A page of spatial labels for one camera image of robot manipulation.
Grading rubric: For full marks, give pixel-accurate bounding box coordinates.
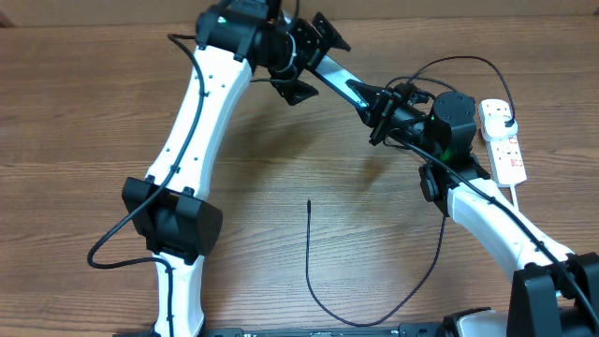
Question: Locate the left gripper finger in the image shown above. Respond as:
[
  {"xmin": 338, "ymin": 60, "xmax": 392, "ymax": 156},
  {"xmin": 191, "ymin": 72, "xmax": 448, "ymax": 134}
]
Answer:
[
  {"xmin": 270, "ymin": 79, "xmax": 319, "ymax": 106},
  {"xmin": 312, "ymin": 12, "xmax": 351, "ymax": 51}
]

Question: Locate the blue screen smartphone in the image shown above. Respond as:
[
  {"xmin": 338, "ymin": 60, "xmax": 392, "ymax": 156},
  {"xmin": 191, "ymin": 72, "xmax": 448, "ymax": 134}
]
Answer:
[{"xmin": 314, "ymin": 55, "xmax": 368, "ymax": 110}]

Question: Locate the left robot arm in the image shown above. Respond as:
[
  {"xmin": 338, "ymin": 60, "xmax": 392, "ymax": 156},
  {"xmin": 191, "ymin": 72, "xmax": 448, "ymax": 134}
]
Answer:
[{"xmin": 122, "ymin": 1, "xmax": 349, "ymax": 336}]

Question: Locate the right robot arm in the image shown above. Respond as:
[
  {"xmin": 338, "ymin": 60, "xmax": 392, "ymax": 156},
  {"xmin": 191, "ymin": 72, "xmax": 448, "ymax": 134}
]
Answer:
[{"xmin": 346, "ymin": 80, "xmax": 598, "ymax": 336}]

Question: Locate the white charger plug adapter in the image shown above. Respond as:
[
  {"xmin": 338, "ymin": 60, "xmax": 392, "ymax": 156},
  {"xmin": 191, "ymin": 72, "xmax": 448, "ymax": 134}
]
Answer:
[{"xmin": 481, "ymin": 114, "xmax": 519, "ymax": 141}]

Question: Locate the white power strip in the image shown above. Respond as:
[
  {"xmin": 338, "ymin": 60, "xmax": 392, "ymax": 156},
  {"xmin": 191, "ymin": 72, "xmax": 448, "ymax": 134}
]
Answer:
[{"xmin": 478, "ymin": 98, "xmax": 527, "ymax": 187}]

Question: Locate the black charging cable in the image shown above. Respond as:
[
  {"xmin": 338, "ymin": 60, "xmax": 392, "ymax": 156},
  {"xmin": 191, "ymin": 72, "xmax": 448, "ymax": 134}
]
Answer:
[{"xmin": 304, "ymin": 55, "xmax": 518, "ymax": 328}]

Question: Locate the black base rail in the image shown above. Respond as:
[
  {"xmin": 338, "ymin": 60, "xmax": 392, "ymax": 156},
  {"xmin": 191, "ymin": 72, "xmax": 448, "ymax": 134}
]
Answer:
[{"xmin": 197, "ymin": 322, "xmax": 453, "ymax": 337}]

